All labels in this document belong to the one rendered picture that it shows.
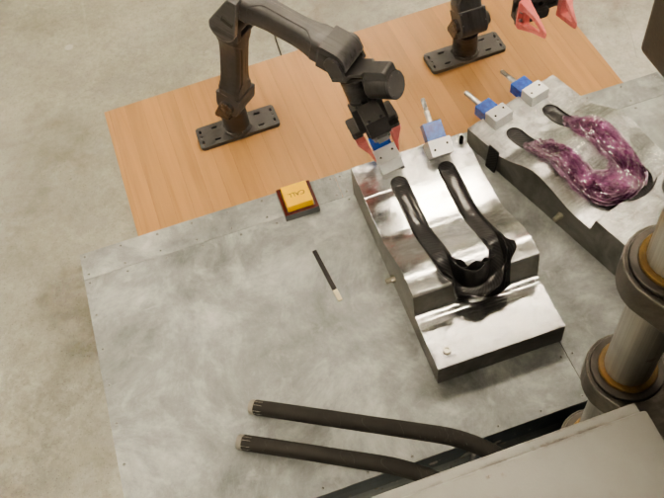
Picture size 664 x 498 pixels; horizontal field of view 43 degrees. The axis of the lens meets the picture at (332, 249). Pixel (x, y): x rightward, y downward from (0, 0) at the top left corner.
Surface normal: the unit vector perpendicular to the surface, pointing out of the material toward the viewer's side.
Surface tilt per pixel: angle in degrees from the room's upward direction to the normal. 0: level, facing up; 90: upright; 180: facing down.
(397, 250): 27
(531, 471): 0
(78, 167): 0
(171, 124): 0
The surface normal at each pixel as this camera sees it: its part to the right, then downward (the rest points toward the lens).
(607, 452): -0.10, -0.55
